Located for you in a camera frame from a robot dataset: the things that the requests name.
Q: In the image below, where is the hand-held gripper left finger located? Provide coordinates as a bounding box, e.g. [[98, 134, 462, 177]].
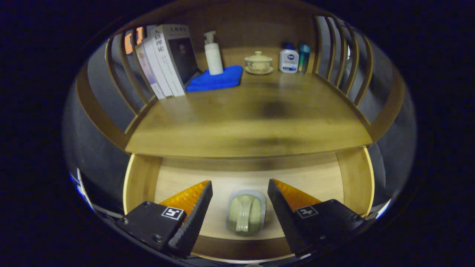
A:
[[115, 180, 214, 259]]

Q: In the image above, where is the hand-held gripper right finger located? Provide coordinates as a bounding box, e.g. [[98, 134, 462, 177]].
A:
[[267, 179, 368, 257]]

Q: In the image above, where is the wooden drawer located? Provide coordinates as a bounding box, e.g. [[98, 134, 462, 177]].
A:
[[122, 146, 375, 264]]

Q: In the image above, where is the wooden countertop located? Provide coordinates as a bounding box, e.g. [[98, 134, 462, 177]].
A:
[[125, 46, 373, 158]]

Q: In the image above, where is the black backdrop cloth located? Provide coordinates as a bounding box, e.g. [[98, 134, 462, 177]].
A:
[[63, 26, 416, 215]]

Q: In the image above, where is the blue cloth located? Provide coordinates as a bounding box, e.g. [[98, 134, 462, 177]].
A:
[[186, 65, 243, 92]]

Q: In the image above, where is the purple and white book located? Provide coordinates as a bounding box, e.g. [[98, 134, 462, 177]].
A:
[[134, 37, 166, 100]]

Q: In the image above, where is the beige lidded teacup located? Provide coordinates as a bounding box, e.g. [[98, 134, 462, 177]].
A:
[[244, 51, 274, 75]]

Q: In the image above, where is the white lotion bottle blue cap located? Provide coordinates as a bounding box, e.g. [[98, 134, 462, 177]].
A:
[[279, 42, 299, 74]]

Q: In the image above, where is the teal bottle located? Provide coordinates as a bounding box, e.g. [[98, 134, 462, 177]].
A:
[[298, 44, 311, 74]]

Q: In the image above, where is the white pump bottle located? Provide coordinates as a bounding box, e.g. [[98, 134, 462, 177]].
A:
[[204, 30, 224, 76]]

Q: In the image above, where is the grey and black book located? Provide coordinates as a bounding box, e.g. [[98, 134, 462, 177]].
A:
[[152, 24, 203, 97]]

